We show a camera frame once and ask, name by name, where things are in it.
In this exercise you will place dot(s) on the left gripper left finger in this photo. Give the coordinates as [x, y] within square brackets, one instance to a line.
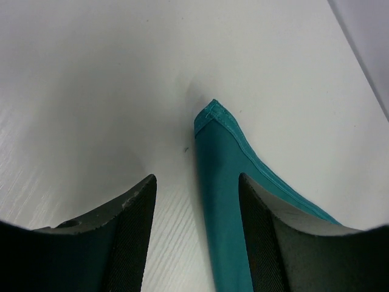
[104, 249]

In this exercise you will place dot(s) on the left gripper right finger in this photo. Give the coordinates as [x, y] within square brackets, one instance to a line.
[291, 250]

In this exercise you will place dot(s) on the teal cloth napkin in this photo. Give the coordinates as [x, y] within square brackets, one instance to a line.
[222, 154]

